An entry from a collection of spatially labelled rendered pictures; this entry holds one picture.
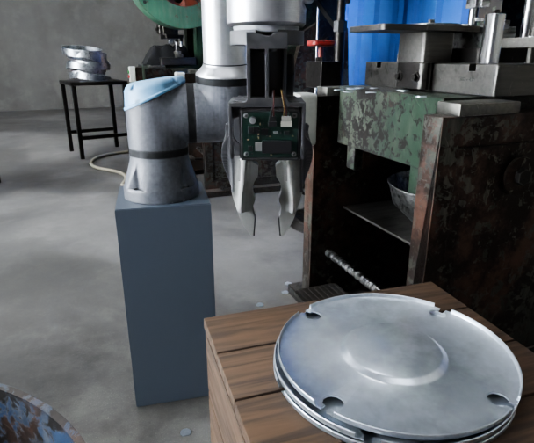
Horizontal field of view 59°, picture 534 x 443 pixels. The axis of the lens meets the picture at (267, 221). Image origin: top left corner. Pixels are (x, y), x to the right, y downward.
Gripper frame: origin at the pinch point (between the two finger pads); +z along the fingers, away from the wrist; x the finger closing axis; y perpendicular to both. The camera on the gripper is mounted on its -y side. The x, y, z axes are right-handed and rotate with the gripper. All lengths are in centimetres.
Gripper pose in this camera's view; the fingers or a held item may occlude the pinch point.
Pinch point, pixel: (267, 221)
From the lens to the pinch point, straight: 53.9
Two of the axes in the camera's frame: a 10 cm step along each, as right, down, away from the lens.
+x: 10.0, 0.0, 0.0
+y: 0.0, 3.3, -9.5
